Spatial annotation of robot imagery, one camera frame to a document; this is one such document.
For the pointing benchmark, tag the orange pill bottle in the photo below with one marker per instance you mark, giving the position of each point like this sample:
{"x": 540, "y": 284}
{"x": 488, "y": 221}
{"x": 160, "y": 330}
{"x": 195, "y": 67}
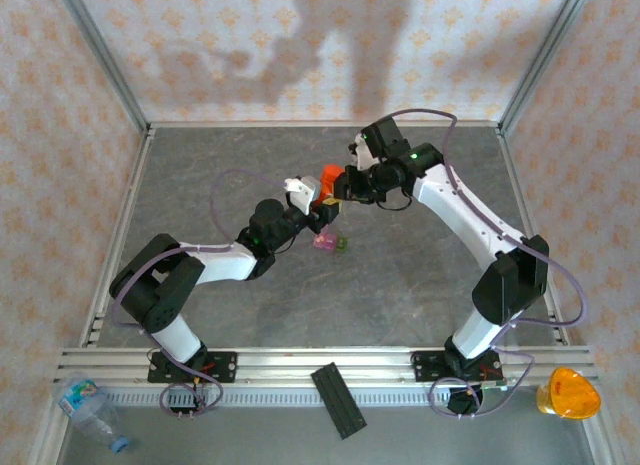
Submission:
{"x": 330, "y": 177}

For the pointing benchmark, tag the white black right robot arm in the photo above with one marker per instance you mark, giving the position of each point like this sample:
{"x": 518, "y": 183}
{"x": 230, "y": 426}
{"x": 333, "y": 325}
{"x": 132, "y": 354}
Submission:
{"x": 460, "y": 210}

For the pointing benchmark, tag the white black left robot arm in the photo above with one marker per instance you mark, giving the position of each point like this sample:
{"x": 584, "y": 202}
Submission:
{"x": 225, "y": 267}

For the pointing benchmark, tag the pink pill box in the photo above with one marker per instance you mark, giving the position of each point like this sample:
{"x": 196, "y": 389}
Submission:
{"x": 325, "y": 242}

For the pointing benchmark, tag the green pill box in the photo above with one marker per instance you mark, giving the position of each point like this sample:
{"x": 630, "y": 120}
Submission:
{"x": 341, "y": 244}

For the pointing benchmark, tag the black slotted plate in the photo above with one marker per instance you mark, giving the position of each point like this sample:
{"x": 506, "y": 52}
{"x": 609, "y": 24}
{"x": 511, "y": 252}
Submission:
{"x": 339, "y": 400}

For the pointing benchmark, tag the black controller box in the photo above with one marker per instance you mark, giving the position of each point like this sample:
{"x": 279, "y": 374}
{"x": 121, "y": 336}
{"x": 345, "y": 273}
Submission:
{"x": 182, "y": 404}
{"x": 462, "y": 401}

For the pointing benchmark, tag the clear plastic water bottle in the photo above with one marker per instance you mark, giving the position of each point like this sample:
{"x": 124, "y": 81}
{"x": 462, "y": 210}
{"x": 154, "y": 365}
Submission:
{"x": 85, "y": 405}

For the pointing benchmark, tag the orange translucent plastic cup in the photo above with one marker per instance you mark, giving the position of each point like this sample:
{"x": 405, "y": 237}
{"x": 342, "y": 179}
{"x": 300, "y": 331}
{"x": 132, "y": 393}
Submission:
{"x": 570, "y": 392}

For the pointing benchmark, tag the aluminium table edge rail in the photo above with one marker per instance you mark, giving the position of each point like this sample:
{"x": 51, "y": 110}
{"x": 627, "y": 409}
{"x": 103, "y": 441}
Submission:
{"x": 132, "y": 185}
{"x": 518, "y": 185}
{"x": 250, "y": 124}

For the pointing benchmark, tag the wide aluminium mounting rail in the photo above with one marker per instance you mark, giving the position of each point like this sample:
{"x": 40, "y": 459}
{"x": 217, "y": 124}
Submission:
{"x": 300, "y": 362}

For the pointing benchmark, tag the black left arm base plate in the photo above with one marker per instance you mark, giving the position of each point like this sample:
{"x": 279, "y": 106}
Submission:
{"x": 225, "y": 367}

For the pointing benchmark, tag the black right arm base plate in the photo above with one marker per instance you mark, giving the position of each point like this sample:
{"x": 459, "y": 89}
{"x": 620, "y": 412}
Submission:
{"x": 425, "y": 367}

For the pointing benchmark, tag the aluminium frame post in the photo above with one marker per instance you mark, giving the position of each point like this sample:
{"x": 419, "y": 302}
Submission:
{"x": 545, "y": 55}
{"x": 104, "y": 55}

